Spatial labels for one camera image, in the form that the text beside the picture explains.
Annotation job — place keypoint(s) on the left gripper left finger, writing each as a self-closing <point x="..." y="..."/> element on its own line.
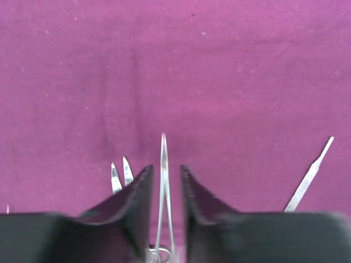
<point x="115" y="230"/>

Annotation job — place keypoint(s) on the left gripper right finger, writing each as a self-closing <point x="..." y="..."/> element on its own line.
<point x="216" y="232"/>

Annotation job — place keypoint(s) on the steel scissors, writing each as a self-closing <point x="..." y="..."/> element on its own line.
<point x="117" y="182"/>

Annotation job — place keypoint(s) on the purple cloth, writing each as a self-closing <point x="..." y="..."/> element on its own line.
<point x="246" y="92"/>

